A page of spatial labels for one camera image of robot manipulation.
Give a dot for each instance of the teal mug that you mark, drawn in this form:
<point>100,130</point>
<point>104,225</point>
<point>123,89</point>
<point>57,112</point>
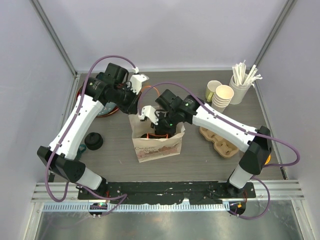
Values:
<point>81,149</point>

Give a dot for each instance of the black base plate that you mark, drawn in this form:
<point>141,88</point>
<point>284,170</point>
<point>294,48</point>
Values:
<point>174,192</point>

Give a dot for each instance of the stack of black lids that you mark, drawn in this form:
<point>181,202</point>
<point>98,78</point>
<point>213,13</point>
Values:
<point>93,141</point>

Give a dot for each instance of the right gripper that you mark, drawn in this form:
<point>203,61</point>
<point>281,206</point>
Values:
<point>163,131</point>

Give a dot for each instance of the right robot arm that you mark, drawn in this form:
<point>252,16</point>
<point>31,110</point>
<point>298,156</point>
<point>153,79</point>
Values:
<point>256,150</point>

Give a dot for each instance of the white straw holder cup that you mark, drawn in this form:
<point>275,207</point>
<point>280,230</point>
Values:
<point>239,91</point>

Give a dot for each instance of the stack of paper cups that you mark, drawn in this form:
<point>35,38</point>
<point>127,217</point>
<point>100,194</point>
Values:
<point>222,97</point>

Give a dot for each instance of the aluminium rail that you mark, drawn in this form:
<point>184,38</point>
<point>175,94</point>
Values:
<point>78,200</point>

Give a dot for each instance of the brown paper bag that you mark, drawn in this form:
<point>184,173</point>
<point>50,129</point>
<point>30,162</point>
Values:
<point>147,149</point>

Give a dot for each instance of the yellow-green mug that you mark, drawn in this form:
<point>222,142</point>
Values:
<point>211,89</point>

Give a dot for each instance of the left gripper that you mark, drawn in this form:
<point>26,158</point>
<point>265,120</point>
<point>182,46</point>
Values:
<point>131,108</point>

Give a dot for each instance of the orange bowl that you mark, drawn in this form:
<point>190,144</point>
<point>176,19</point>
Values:
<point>268,160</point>

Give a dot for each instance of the red round tray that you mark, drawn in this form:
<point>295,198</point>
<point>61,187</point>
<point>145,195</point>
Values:
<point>102,113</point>

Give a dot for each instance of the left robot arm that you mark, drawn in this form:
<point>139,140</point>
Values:
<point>60,155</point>

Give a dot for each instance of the bundle of wrapped straws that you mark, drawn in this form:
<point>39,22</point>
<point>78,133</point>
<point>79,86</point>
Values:
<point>243,79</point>

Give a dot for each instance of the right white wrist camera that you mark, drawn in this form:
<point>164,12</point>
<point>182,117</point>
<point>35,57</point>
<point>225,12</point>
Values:
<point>149,113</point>

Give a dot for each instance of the blue ceramic plate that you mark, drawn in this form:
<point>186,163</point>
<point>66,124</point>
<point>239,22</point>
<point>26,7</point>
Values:
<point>109,107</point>

